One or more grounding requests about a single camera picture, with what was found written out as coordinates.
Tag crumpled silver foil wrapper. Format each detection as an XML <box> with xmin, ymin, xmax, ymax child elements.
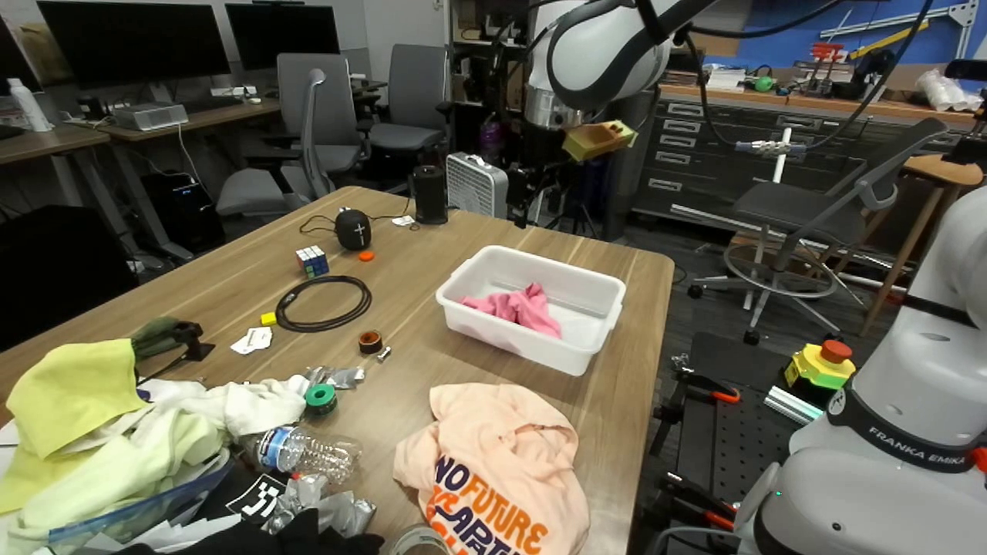
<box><xmin>305</xmin><ymin>360</ymin><xmax>369</xmax><ymax>395</ymax></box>

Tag clear zip plastic bag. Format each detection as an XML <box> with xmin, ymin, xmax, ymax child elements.
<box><xmin>43</xmin><ymin>450</ymin><xmax>234</xmax><ymax>555</ymax></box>

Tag grey desk device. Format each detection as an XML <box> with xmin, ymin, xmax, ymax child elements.
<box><xmin>129</xmin><ymin>98</ymin><xmax>193</xmax><ymax>136</ymax></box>

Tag large black monitor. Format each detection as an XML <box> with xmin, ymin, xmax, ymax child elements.
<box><xmin>36</xmin><ymin>0</ymin><xmax>234</xmax><ymax>85</ymax></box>

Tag grey duct tape roll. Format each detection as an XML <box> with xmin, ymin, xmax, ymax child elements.
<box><xmin>380</xmin><ymin>523</ymin><xmax>450</xmax><ymax>555</ymax></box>

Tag peach printed t-shirt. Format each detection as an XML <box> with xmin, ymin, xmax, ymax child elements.
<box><xmin>392</xmin><ymin>383</ymin><xmax>591</xmax><ymax>555</ymax></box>

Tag grey drawer cabinet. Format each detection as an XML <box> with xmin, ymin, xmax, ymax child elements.
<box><xmin>630</xmin><ymin>93</ymin><xmax>795</xmax><ymax>227</ymax></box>

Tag black shirt white print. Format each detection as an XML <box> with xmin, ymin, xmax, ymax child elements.
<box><xmin>121</xmin><ymin>458</ymin><xmax>385</xmax><ymax>555</ymax></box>

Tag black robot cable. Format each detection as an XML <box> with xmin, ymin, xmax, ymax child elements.
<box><xmin>671</xmin><ymin>0</ymin><xmax>938</xmax><ymax>160</ymax></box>

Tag yellow red emergency stop button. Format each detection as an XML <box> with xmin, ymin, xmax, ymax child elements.
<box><xmin>784</xmin><ymin>336</ymin><xmax>860</xmax><ymax>395</ymax></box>

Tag crumpled clear plastic bottle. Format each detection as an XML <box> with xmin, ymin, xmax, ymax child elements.
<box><xmin>239</xmin><ymin>421</ymin><xmax>356</xmax><ymax>488</ymax></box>

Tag black coiled cable ring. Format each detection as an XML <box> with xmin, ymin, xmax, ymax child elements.
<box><xmin>270</xmin><ymin>271</ymin><xmax>377</xmax><ymax>336</ymax></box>

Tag green black hand tool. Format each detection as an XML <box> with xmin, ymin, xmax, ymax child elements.
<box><xmin>129</xmin><ymin>317</ymin><xmax>215</xmax><ymax>378</ymax></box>

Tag small black monitor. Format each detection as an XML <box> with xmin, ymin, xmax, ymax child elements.
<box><xmin>223</xmin><ymin>2</ymin><xmax>343</xmax><ymax>75</ymax></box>

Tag black cylindrical cup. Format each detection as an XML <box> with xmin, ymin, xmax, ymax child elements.
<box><xmin>411</xmin><ymin>164</ymin><xmax>452</xmax><ymax>227</ymax></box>

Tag rubik's cube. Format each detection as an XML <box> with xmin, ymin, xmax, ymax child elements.
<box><xmin>293</xmin><ymin>244</ymin><xmax>333</xmax><ymax>281</ymax></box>

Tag pink cloth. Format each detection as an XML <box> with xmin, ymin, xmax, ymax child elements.
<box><xmin>459</xmin><ymin>281</ymin><xmax>567</xmax><ymax>340</ymax></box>

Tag wooden stool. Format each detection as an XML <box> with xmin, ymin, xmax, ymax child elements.
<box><xmin>860</xmin><ymin>150</ymin><xmax>987</xmax><ymax>332</ymax></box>

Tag pale white cloth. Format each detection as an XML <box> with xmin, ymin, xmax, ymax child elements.
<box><xmin>0</xmin><ymin>374</ymin><xmax>312</xmax><ymax>541</ymax></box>

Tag grey office chair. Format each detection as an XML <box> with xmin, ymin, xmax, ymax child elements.
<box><xmin>211</xmin><ymin>49</ymin><xmax>363</xmax><ymax>222</ymax></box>
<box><xmin>363</xmin><ymin>39</ymin><xmax>452</xmax><ymax>160</ymax></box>

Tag yellow wrist camera mount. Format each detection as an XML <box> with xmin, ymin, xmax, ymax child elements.
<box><xmin>560</xmin><ymin>118</ymin><xmax>638</xmax><ymax>166</ymax></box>

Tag silver box fan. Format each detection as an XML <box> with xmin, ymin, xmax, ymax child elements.
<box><xmin>445</xmin><ymin>147</ymin><xmax>512</xmax><ymax>222</ymax></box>

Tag white plastic storage box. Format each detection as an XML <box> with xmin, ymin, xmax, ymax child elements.
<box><xmin>434</xmin><ymin>244</ymin><xmax>630</xmax><ymax>378</ymax></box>

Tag green tape roll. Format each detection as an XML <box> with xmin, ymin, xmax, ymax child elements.
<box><xmin>303</xmin><ymin>383</ymin><xmax>343</xmax><ymax>420</ymax></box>

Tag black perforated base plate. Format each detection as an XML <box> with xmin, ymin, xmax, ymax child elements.
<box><xmin>651</xmin><ymin>331</ymin><xmax>827</xmax><ymax>520</ymax></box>

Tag wooden office desk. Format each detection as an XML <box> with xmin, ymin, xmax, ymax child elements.
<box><xmin>0</xmin><ymin>96</ymin><xmax>286</xmax><ymax>265</ymax></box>

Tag yellow-green cloth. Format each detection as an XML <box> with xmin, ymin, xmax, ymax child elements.
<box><xmin>0</xmin><ymin>336</ymin><xmax>149</xmax><ymax>517</ymax></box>

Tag red handle pliers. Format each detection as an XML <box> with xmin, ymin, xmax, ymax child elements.
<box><xmin>658</xmin><ymin>468</ymin><xmax>740</xmax><ymax>534</ymax></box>

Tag crumpled clear plastic wrap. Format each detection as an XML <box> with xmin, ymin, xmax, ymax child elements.
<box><xmin>260</xmin><ymin>475</ymin><xmax>380</xmax><ymax>541</ymax></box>

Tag white paper tag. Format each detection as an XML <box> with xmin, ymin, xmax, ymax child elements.
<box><xmin>227</xmin><ymin>324</ymin><xmax>277</xmax><ymax>358</ymax></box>

